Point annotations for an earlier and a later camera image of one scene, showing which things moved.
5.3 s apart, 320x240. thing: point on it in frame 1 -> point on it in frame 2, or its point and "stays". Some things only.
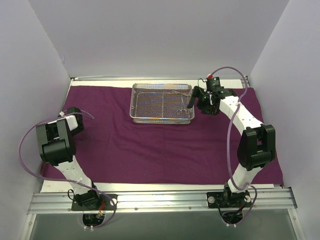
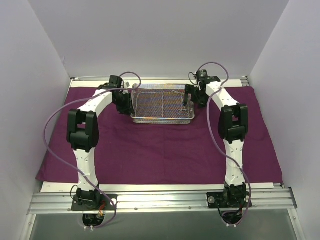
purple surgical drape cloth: x=113 y=149 stays
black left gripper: x=78 y=120 -> x=125 y=104
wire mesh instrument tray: x=161 y=103 stays
